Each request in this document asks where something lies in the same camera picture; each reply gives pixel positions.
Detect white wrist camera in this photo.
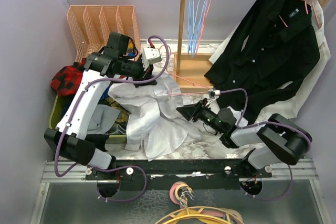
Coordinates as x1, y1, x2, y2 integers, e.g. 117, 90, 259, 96
142, 48, 162, 68
207, 89, 221, 104

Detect small boxes in organizer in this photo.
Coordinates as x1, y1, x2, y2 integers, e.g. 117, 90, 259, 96
124, 38, 139, 59

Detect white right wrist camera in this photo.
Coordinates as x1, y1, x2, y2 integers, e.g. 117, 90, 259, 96
207, 89, 221, 104

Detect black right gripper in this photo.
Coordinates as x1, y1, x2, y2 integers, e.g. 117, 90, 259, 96
177, 98, 223, 134

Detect blue wire hangers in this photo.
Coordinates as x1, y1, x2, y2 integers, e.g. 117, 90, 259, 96
187, 0, 207, 58

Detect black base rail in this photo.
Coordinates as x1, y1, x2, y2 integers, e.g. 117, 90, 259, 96
86, 158, 271, 191

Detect white hanging shirt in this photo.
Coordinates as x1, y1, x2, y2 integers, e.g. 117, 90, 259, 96
208, 0, 332, 119

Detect wooden clothes rack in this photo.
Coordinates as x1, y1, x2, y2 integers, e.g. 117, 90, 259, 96
173, 0, 330, 94

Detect green plastic laundry bin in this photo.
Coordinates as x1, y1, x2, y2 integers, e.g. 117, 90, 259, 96
49, 95, 130, 144

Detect clothes pile in bin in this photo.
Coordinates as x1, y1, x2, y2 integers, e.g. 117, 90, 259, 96
87, 88, 123, 135

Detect white shirt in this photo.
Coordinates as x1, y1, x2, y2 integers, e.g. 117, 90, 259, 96
208, 0, 332, 119
107, 72, 250, 162

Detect pink wire hanger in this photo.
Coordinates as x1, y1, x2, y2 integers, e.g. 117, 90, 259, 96
167, 52, 213, 94

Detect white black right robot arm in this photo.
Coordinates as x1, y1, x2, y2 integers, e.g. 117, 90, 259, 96
176, 99, 312, 177

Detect black hanging shirt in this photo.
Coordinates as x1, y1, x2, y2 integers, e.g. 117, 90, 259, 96
204, 0, 321, 125

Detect aluminium frame rail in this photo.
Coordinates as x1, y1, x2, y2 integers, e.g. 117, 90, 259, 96
40, 161, 320, 183

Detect pile of spare hangers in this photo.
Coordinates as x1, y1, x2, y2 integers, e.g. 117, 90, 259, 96
157, 182, 244, 224

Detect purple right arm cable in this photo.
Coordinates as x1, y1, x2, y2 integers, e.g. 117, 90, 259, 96
216, 88, 313, 200

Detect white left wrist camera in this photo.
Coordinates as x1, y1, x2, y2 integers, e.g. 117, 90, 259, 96
142, 48, 162, 68

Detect peach plastic file organizer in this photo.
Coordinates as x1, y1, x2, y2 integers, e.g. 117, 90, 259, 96
67, 5, 141, 62

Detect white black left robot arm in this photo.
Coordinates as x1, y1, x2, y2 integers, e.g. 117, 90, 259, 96
44, 32, 161, 179

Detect red black plaid shirt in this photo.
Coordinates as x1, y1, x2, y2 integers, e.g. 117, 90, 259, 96
50, 59, 86, 97

